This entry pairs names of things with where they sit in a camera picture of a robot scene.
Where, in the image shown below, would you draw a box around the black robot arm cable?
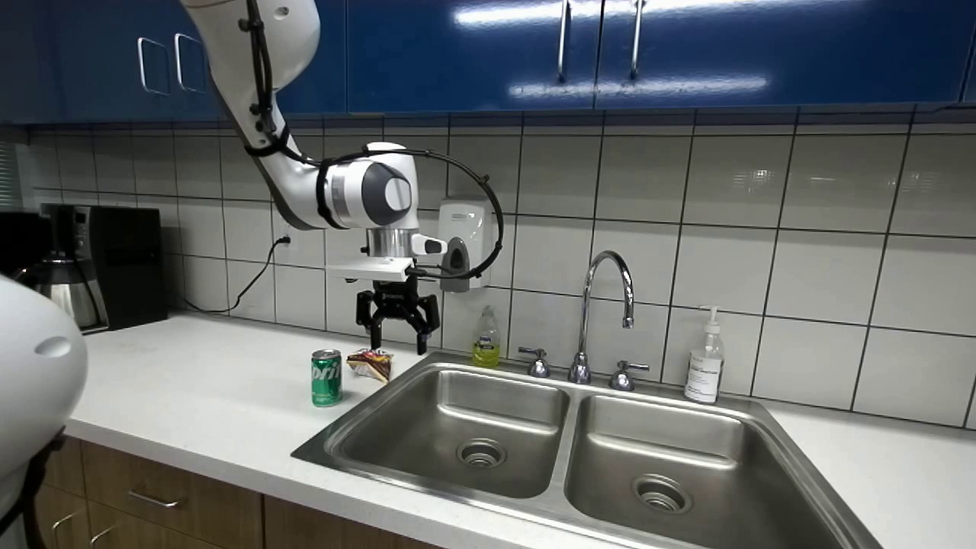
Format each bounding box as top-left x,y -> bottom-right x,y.
235,0 -> 510,299

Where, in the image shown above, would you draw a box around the chrome faucet handle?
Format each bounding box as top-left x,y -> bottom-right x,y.
605,356 -> 652,395
515,345 -> 555,382

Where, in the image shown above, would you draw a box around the white soap dispenser bottle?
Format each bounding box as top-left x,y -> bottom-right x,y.
681,304 -> 728,408

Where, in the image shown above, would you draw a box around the black power cord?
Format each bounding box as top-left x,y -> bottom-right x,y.
167,236 -> 293,321

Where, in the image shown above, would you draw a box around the black drip coffee maker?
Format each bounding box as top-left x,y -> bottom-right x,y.
0,201 -> 174,336

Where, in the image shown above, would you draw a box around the orange white snack packet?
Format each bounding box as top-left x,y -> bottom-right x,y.
346,348 -> 395,388

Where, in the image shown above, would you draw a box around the glass coffee carafe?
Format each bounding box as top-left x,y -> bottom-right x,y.
14,249 -> 90,332

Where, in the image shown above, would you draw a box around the chrome gooseneck faucet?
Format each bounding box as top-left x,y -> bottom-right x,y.
563,246 -> 639,388

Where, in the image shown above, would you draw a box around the green soda can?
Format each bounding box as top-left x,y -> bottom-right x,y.
309,348 -> 346,408

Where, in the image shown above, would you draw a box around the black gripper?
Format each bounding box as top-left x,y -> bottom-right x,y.
353,277 -> 446,356

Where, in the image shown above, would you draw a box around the blue wall cabinets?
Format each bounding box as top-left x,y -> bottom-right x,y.
0,0 -> 976,131

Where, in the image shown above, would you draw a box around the metal drawer handle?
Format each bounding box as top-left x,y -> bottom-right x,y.
46,504 -> 85,535
126,486 -> 191,515

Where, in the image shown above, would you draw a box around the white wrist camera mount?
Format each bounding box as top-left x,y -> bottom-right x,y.
324,230 -> 451,286

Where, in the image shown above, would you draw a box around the silver cabinet door handle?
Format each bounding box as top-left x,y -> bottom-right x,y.
131,35 -> 170,97
552,0 -> 575,89
170,30 -> 201,96
626,0 -> 651,85

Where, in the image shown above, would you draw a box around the stainless steel double sink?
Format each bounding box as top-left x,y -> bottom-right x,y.
290,355 -> 885,549

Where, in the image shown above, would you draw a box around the yellow-green dish soap bottle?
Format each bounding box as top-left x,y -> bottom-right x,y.
469,302 -> 505,371

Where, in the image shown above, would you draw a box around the wooden base cabinets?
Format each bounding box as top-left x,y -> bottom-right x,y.
26,430 -> 443,549

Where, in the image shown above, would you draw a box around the white wall soap dispenser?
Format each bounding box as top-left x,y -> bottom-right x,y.
437,197 -> 492,297

